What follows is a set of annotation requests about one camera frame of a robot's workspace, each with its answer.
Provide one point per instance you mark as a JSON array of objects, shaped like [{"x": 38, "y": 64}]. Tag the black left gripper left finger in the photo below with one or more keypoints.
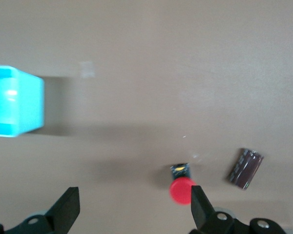
[{"x": 64, "y": 209}]

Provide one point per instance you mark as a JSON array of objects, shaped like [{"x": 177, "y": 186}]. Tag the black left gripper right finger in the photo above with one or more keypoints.
[{"x": 199, "y": 209}]

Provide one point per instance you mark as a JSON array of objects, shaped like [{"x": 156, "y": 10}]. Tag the red mushroom push button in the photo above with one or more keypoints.
[{"x": 180, "y": 192}]

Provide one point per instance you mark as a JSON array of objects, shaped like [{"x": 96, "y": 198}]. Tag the dark brown cylindrical capacitor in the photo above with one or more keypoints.
[{"x": 245, "y": 169}]

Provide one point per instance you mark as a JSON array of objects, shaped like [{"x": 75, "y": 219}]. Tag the teal plastic bin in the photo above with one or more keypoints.
[{"x": 14, "y": 104}]

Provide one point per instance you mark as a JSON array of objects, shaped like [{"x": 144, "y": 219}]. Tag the clear tape piece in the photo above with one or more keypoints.
[{"x": 87, "y": 69}]

